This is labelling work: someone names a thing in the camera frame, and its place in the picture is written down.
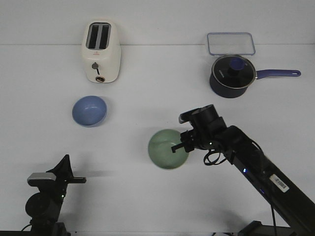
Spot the green bowl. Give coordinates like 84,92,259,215
148,129,189,170

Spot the white two-slot toaster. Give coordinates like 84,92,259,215
81,19,121,83

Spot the dark blue saucepan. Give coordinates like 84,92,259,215
209,69,301,98

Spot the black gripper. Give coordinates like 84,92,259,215
37,154,87,197
171,129,209,153

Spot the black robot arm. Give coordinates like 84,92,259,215
25,154,87,236
171,105,315,236

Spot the clear plastic container lid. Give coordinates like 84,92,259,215
207,32,256,56

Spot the glass pot lid blue knob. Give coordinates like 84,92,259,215
212,55,256,89

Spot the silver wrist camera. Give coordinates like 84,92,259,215
178,108,200,124
27,172,57,187

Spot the blue bowl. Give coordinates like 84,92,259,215
71,95,108,127

